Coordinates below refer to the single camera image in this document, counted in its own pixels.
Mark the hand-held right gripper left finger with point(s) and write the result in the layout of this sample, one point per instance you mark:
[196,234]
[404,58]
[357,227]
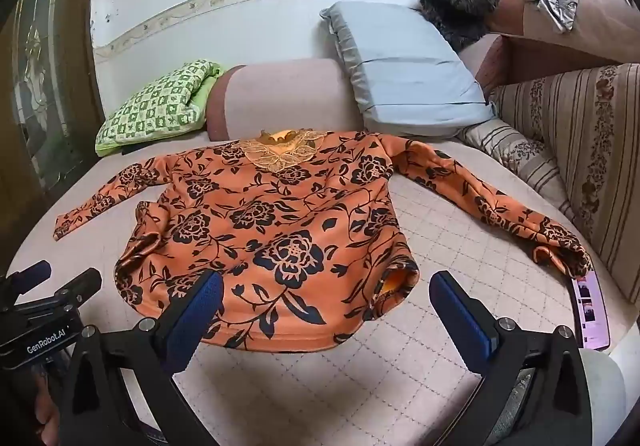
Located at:
[200,313]

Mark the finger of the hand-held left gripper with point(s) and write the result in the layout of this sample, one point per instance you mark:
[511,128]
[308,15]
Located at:
[27,276]
[75,286]

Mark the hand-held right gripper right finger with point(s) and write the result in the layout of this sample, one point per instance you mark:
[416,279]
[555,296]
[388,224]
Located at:
[465,321]

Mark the orange floral shirt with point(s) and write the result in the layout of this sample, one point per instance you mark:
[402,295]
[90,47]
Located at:
[280,236]

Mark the person's left hand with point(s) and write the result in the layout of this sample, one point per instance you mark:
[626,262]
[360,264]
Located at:
[42,406]

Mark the smartphone with lit screen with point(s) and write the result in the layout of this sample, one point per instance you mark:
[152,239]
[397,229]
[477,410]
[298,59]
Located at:
[592,316]

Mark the small striped floral cushion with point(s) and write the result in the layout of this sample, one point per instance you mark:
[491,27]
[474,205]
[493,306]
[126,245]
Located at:
[520,150]

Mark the wooden door with glass pane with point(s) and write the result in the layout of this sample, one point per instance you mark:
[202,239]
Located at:
[45,90]

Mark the green checked blanket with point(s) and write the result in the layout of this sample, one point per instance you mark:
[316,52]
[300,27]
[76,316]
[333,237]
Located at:
[155,110]

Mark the large striped floral cushion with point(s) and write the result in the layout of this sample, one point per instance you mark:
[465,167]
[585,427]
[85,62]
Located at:
[590,135]

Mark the light blue pillow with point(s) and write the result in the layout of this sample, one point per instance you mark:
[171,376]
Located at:
[405,70]

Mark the black fur hooded coat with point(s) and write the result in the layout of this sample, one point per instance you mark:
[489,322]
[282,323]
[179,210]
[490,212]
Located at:
[455,5]

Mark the pink sofa backrest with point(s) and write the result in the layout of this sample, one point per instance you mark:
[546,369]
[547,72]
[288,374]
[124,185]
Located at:
[600,30]

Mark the grey crumpled cloth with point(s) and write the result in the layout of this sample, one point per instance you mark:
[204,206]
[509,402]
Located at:
[560,5]

